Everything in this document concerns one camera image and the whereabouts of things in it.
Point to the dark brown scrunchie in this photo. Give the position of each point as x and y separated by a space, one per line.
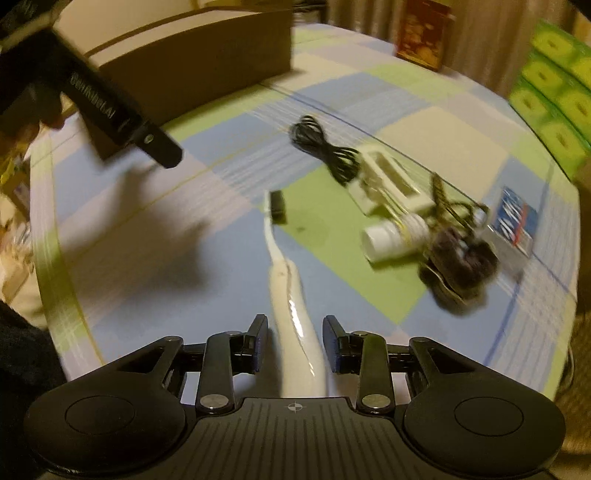
461 265

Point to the stack of green packets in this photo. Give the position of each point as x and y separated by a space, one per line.
558 92

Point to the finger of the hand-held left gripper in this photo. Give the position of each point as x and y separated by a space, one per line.
161 147

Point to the cotton swab packet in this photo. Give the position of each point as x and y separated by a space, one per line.
450 207

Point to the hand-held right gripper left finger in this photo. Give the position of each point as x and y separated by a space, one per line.
258 344

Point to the dark cloth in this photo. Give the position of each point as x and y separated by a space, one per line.
23 360

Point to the blue dental floss box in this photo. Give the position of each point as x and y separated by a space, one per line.
512 221

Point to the white razor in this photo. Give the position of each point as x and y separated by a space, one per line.
288 300

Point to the white hair clip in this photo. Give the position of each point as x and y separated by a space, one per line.
392 180

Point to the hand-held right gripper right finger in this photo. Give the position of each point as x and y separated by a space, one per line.
332 346

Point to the white pill bottle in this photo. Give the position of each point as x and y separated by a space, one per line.
383 240

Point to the brown cardboard box white inside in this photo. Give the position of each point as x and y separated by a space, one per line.
184 60

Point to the red gift box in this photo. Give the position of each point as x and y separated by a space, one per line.
422 32

